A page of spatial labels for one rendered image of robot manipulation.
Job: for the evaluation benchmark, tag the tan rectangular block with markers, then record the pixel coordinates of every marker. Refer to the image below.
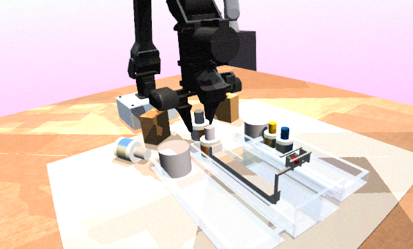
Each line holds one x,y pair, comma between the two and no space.
155,126
228,110

